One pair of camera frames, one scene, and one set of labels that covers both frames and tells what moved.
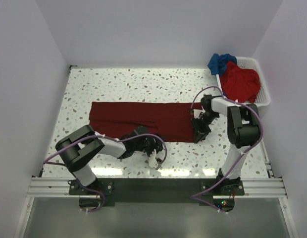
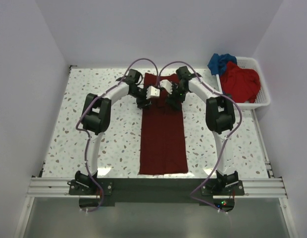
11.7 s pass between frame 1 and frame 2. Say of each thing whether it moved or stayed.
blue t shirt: stayed
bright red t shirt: stayed
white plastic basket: stayed
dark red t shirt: moved
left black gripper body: moved
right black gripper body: moved
